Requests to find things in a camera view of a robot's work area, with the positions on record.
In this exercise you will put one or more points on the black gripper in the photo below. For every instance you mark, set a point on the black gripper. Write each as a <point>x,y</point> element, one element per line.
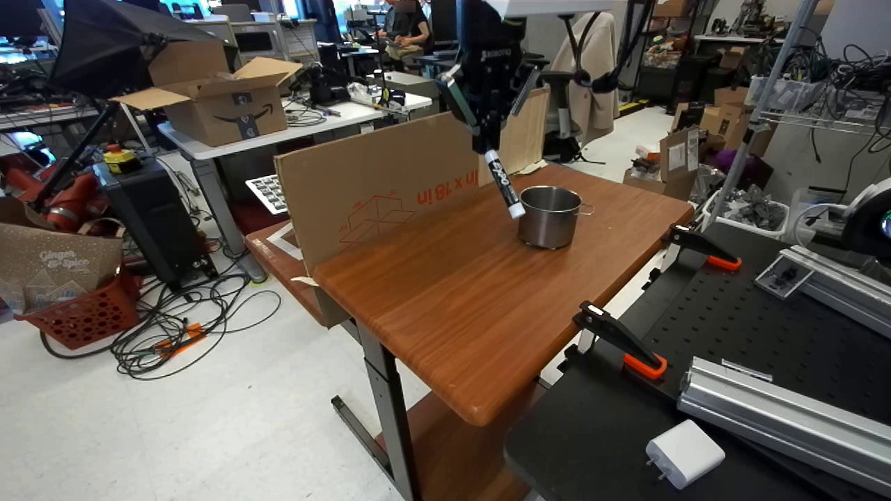
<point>488,69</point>

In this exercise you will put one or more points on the black marker with white label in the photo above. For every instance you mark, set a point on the black marker with white label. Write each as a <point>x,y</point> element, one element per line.
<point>505,184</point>

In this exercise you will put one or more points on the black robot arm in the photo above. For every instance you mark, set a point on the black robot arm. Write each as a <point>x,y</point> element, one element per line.
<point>488,17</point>

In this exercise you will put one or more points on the small silver metal pot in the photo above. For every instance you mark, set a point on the small silver metal pot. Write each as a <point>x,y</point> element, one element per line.
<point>551,220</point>

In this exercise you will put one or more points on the tan cloth on stand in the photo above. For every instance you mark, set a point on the tan cloth on stand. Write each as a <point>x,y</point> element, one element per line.
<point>590,74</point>

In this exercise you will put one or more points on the seated person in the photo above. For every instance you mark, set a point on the seated person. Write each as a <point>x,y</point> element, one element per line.
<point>409,20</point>

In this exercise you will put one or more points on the brown cardboard sheet with print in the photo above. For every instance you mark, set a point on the brown cardboard sheet with print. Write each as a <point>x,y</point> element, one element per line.
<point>372,190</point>

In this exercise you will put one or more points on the stacked brown cardboard boxes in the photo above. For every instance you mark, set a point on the stacked brown cardboard boxes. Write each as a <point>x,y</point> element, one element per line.
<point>711,128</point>

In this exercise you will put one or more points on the grey work table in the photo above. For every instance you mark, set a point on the grey work table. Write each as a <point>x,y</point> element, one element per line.
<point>268,140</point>

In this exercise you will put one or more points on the checker calibration board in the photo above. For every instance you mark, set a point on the checker calibration board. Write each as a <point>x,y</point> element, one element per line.
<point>268,192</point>

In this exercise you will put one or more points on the open brown cardboard box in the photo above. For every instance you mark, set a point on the open brown cardboard box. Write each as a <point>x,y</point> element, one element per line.
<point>223,98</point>

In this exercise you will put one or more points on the black metal table leg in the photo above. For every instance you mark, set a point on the black metal table leg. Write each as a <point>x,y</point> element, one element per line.
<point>392,408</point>

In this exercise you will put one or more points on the black box with emergency button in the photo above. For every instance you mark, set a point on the black box with emergency button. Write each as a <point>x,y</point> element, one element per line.
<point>148,212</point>

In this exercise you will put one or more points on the black perforated breadboard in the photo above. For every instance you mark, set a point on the black perforated breadboard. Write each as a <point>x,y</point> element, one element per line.
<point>741,371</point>

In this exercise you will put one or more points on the black photo umbrella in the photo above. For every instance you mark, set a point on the black photo umbrella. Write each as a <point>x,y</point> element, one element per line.
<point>120,42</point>

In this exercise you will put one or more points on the white power adapter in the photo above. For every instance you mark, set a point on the white power adapter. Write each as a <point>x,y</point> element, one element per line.
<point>687,451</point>

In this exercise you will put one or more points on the red plastic crate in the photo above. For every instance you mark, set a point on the red plastic crate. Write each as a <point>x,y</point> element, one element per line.
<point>87,316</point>

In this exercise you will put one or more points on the brown paper bag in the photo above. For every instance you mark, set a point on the brown paper bag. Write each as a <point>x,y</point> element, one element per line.
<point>52,265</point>

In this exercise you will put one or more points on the long silver aluminium extrusion rail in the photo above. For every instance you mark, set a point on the long silver aluminium extrusion rail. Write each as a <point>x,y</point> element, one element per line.
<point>837,280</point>

